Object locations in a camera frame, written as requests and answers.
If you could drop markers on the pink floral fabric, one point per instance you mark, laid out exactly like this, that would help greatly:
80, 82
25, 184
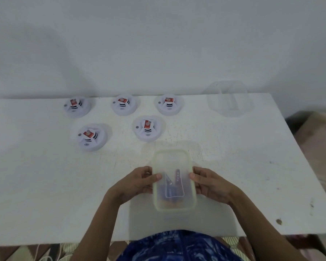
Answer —
317, 149

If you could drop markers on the person's right forearm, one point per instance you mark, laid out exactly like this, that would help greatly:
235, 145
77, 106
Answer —
263, 231

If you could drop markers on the blue patterned garment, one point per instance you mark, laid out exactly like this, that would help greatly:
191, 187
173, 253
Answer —
184, 247

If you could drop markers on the white round smoke detector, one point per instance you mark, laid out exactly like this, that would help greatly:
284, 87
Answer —
169, 104
91, 137
124, 104
76, 106
147, 128

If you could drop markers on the dark slim device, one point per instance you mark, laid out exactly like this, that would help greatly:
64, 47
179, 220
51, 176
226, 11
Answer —
177, 176

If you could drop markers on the person's left hand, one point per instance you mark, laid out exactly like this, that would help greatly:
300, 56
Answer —
130, 186

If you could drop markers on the battery blister pack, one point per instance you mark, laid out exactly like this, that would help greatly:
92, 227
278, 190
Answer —
174, 195

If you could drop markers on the person's left thumb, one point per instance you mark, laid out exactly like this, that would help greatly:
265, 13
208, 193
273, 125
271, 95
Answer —
152, 177

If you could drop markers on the person's right hand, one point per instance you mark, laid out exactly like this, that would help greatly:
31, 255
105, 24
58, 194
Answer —
214, 186

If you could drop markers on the person's left forearm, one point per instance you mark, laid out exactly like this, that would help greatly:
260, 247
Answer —
100, 228

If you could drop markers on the person's right thumb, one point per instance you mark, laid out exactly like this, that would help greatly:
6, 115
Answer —
195, 178

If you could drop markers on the clear plastic container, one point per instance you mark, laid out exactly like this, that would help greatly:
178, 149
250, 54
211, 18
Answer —
229, 100

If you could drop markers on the translucent plastic storage box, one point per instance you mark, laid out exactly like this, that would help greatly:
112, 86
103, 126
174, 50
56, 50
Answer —
173, 160

